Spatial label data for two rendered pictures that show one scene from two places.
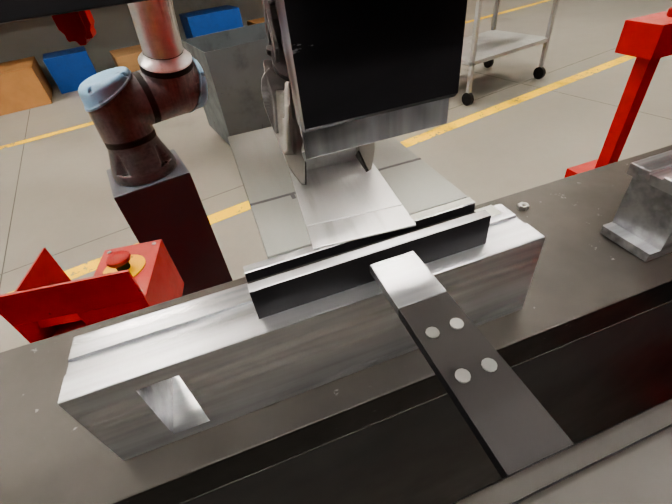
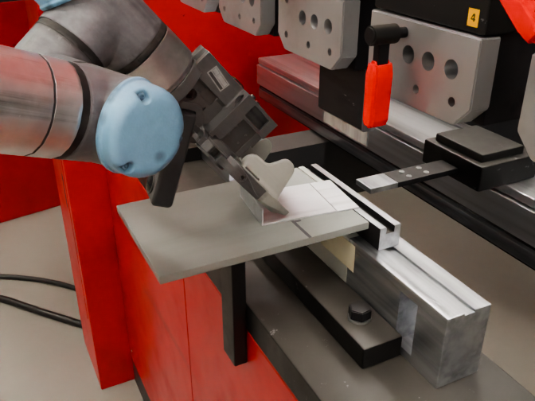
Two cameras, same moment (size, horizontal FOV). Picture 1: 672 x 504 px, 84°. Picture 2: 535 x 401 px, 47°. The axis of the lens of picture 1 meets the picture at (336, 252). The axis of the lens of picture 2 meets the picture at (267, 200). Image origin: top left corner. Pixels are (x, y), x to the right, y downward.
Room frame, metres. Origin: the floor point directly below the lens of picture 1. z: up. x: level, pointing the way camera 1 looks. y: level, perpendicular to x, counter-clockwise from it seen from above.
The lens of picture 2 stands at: (0.48, 0.66, 1.36)
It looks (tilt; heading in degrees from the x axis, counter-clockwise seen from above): 27 degrees down; 258
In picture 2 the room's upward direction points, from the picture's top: straight up
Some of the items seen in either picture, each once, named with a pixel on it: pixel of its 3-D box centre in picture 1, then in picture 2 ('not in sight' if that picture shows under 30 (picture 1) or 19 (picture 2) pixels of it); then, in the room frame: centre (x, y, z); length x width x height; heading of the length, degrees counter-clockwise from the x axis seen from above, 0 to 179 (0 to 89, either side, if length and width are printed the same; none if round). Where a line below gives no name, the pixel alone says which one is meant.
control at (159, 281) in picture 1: (103, 290); not in sight; (0.50, 0.42, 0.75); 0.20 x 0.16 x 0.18; 96
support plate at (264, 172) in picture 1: (324, 164); (239, 216); (0.38, 0.00, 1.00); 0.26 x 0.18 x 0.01; 15
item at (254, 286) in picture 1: (371, 254); (344, 202); (0.23, -0.03, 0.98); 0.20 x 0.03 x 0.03; 105
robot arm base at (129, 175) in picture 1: (137, 152); not in sight; (0.91, 0.45, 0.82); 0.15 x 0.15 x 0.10
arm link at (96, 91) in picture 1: (118, 104); not in sight; (0.91, 0.44, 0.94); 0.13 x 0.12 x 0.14; 125
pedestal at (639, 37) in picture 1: (625, 115); not in sight; (1.59, -1.39, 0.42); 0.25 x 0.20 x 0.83; 15
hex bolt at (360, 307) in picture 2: not in sight; (359, 312); (0.25, 0.11, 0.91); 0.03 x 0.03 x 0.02
